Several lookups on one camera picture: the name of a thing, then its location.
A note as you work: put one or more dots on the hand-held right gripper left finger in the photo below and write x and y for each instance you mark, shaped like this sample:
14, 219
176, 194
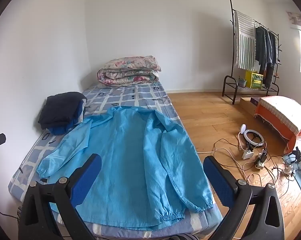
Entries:
89, 175

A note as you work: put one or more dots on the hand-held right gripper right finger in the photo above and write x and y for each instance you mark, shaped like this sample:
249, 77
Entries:
216, 180

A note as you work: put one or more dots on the light blue jacket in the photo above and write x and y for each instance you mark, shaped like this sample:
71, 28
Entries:
133, 150

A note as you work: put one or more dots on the black metal clothes rack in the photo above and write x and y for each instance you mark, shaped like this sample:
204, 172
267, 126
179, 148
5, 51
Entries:
228, 80

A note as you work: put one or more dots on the white power adapter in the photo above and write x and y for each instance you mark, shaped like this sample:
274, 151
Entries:
247, 155

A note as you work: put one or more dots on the black power adapter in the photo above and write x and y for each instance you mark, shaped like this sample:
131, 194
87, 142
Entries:
262, 158

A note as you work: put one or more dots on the folded royal blue garment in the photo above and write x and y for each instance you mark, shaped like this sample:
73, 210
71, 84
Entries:
61, 130

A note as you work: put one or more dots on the small round white stand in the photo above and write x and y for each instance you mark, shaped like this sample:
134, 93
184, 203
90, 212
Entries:
242, 130

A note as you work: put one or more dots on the folded dark navy garment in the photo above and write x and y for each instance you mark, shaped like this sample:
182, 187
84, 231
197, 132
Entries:
60, 107

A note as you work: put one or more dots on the white power strip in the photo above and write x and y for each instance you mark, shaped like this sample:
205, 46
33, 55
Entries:
288, 172

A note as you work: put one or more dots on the cardboard box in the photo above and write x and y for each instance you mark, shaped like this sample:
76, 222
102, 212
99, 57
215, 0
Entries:
248, 107

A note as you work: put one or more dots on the black device on stand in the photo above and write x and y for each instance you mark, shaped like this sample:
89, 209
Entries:
296, 155

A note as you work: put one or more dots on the bed with blue patterned sheet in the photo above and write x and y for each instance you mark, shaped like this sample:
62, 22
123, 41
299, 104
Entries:
130, 95

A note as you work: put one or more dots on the bench with orange cover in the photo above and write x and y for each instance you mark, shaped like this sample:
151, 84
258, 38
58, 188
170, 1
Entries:
283, 115

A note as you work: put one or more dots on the small potted plant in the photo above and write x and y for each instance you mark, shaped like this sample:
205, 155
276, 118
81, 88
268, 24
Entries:
242, 82

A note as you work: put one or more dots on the yellow box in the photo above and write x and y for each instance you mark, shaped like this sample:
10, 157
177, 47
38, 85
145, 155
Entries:
254, 80

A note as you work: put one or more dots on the folded floral quilt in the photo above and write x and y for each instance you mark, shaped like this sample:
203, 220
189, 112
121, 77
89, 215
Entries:
130, 70

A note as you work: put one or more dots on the hanging dark grey garment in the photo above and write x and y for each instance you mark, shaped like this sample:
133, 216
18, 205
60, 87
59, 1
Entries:
271, 62

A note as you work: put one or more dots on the grey white striped towel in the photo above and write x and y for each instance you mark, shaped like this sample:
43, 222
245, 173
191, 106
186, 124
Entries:
245, 45

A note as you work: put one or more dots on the hanging dark blue jacket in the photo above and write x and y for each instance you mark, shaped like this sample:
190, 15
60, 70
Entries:
261, 47

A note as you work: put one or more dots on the floral window valance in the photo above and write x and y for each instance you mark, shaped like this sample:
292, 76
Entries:
296, 18

